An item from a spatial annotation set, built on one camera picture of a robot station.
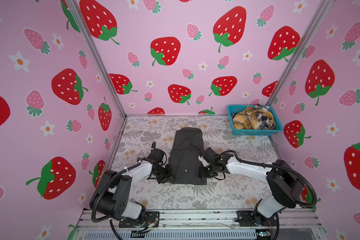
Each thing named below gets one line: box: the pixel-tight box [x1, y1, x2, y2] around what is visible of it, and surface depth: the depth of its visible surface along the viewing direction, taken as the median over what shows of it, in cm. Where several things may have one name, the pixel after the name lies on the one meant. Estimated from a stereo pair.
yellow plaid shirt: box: [232, 106, 275, 130], surface depth 106 cm
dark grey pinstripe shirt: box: [169, 127, 207, 185], surface depth 95 cm
